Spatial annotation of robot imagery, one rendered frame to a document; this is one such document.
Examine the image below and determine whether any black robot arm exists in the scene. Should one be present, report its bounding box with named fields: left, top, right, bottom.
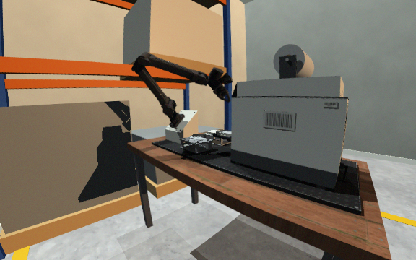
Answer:
left=131, top=52, right=233, bottom=127

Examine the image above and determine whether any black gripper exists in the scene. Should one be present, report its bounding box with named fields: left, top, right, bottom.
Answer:
left=212, top=84, right=230, bottom=102

